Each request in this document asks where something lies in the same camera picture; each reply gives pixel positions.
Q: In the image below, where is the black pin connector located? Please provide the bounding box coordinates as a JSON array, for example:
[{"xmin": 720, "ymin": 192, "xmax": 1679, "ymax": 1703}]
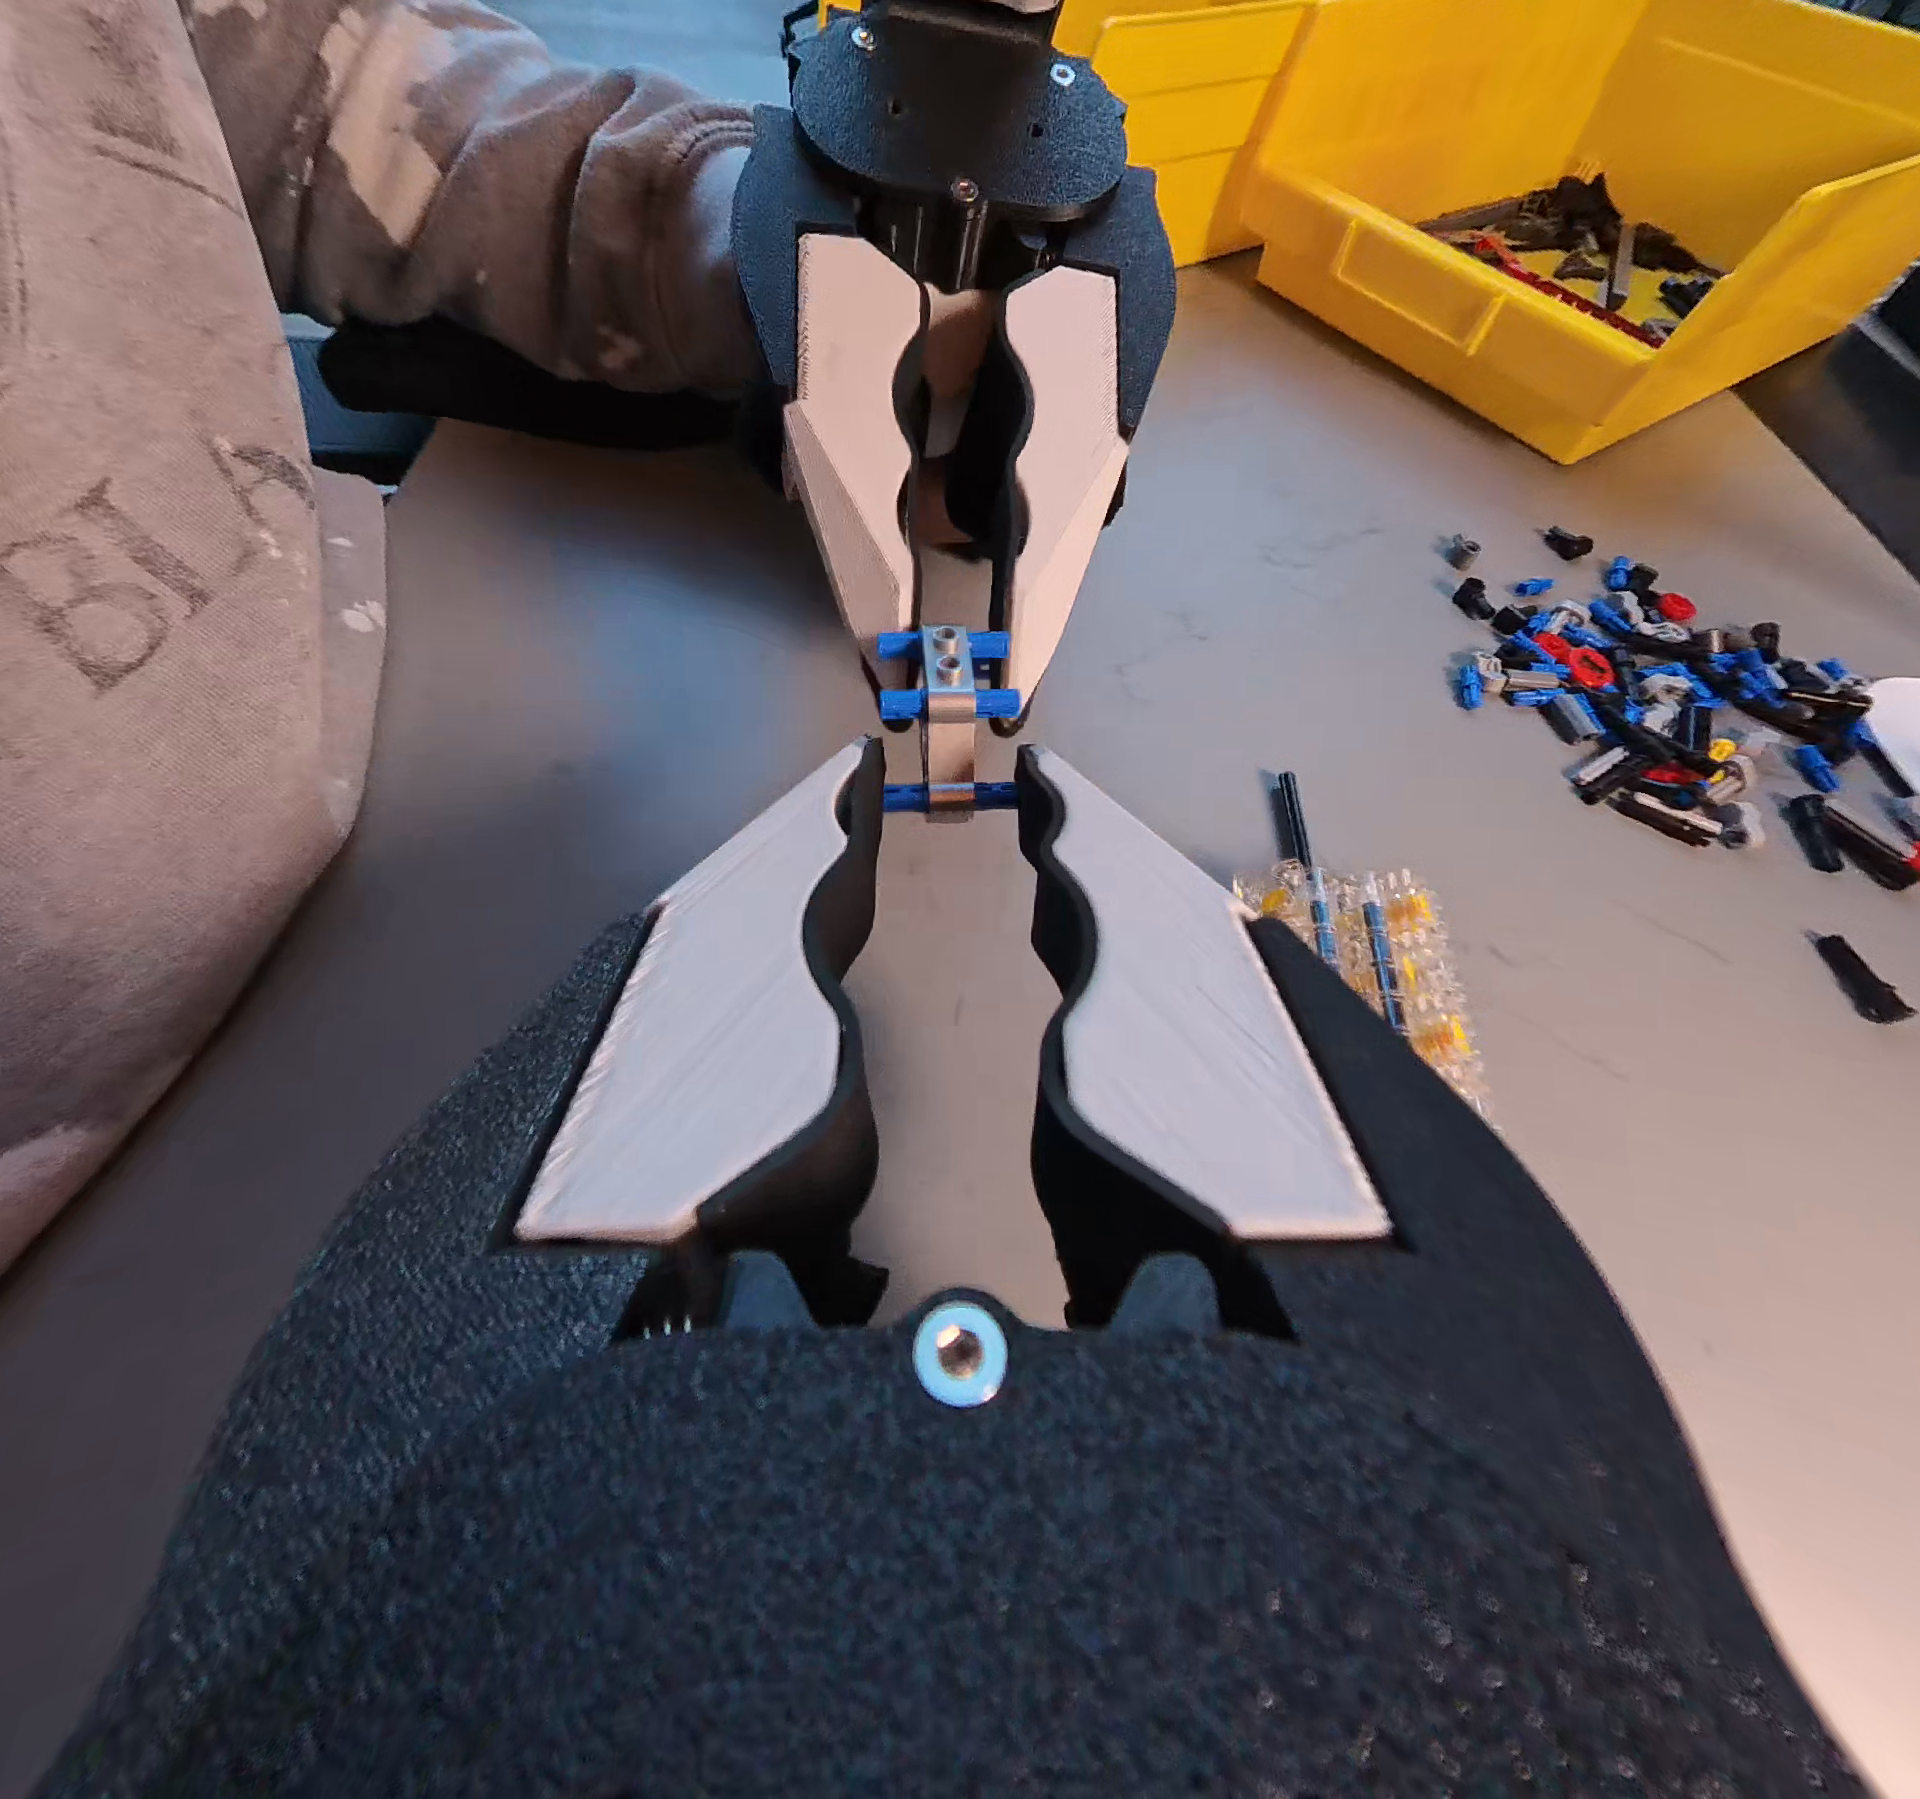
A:
[{"xmin": 1810, "ymin": 933, "xmax": 1915, "ymax": 1026}]

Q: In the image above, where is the pile of mixed building parts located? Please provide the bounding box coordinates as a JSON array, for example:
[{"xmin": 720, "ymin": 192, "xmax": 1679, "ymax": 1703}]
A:
[{"xmin": 1447, "ymin": 524, "xmax": 1920, "ymax": 889}]

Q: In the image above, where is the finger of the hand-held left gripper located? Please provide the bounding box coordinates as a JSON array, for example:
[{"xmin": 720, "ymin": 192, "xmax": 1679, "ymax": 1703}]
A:
[
  {"xmin": 997, "ymin": 266, "xmax": 1133, "ymax": 701},
  {"xmin": 779, "ymin": 230, "xmax": 923, "ymax": 660}
]

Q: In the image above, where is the person's left forearm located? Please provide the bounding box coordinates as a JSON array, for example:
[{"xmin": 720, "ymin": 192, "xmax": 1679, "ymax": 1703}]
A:
[{"xmin": 261, "ymin": 0, "xmax": 766, "ymax": 400}]

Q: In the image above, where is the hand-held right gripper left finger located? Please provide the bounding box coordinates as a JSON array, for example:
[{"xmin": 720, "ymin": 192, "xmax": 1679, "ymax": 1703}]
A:
[{"xmin": 514, "ymin": 736, "xmax": 886, "ymax": 1245}]

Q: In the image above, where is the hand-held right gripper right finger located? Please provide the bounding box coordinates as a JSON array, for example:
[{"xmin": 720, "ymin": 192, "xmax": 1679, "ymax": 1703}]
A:
[{"xmin": 1015, "ymin": 745, "xmax": 1393, "ymax": 1245}]

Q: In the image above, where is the grey beam frame with holes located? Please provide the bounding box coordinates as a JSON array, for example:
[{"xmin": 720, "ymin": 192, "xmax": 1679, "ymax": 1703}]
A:
[{"xmin": 916, "ymin": 623, "xmax": 986, "ymax": 826}]

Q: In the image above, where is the black office chair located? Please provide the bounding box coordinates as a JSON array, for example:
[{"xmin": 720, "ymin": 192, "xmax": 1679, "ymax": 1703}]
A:
[{"xmin": 311, "ymin": 312, "xmax": 785, "ymax": 454}]

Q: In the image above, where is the yellow plastic bin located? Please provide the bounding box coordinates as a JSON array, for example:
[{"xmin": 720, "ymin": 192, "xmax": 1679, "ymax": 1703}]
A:
[
  {"xmin": 1244, "ymin": 0, "xmax": 1920, "ymax": 469},
  {"xmin": 816, "ymin": 0, "xmax": 1519, "ymax": 273}
]

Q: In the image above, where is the heap of dark building parts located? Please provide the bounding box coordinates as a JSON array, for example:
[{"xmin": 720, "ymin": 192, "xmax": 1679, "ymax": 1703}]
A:
[{"xmin": 1416, "ymin": 171, "xmax": 1729, "ymax": 349}]

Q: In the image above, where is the clear block with yellow pistons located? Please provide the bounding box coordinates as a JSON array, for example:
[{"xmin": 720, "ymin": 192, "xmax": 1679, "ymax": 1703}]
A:
[{"xmin": 1233, "ymin": 862, "xmax": 1489, "ymax": 1114}]

